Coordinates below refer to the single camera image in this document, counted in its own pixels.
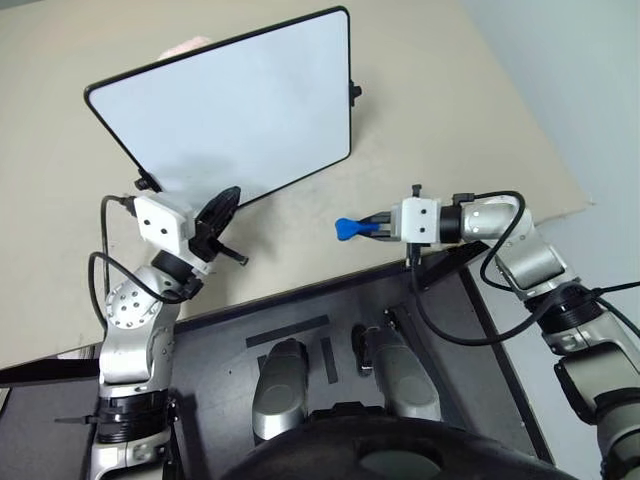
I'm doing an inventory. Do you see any grey rounded robot foot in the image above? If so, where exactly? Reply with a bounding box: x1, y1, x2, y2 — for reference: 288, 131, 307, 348
251, 338, 311, 442
367, 325, 444, 422

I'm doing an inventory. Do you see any black table frame bar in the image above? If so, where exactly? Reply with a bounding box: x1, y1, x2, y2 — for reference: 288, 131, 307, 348
402, 241, 492, 294

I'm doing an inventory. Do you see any black rounded robot torso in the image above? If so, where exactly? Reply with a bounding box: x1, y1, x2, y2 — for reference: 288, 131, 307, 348
218, 405, 569, 480

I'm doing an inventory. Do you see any pink soft object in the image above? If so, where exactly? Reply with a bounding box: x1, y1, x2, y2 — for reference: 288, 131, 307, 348
157, 35, 214, 62

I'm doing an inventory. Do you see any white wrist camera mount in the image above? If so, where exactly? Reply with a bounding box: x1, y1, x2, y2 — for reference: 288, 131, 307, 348
133, 194, 217, 275
398, 196, 444, 246

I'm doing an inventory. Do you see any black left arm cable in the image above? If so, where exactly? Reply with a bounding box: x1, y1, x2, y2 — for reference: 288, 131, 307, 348
87, 193, 204, 334

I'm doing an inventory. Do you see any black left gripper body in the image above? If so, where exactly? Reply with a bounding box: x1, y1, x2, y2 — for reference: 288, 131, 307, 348
188, 218, 222, 263

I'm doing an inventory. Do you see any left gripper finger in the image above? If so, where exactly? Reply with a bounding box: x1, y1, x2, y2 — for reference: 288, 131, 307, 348
195, 185, 243, 237
212, 238, 251, 267

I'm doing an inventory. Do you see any black framed whiteboard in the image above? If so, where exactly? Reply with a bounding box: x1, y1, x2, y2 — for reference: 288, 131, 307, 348
83, 5, 352, 208

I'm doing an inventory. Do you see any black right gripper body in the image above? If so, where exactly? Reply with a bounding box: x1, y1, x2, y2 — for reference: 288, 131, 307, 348
386, 183, 425, 270

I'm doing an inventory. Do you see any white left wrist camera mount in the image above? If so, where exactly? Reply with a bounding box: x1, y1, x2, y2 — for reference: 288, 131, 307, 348
133, 194, 217, 275

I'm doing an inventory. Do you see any black right arm gripper cable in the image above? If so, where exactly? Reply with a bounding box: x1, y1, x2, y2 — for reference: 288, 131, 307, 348
409, 263, 554, 347

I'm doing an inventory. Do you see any dark grey floor mat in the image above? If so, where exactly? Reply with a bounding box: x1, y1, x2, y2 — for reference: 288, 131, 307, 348
0, 242, 556, 480

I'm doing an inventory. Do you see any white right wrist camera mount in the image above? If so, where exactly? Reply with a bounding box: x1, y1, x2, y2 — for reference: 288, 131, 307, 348
398, 196, 444, 246

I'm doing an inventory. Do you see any short black tape strip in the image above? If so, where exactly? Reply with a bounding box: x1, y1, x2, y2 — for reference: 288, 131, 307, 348
319, 338, 339, 386

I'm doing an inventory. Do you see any long black tape strip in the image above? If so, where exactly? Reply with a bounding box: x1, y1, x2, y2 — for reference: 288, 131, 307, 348
245, 314, 331, 349

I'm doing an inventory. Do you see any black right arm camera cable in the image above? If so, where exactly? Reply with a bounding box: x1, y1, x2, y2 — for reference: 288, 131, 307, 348
451, 189, 640, 301

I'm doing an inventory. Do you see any blue eraser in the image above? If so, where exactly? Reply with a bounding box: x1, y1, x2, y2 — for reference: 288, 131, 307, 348
335, 216, 377, 242

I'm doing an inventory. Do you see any black zip tie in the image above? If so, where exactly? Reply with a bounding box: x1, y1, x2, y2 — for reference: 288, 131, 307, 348
53, 413, 102, 427

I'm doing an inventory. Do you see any small black floor object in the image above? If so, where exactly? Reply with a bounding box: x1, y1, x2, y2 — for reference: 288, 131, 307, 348
350, 324, 374, 377

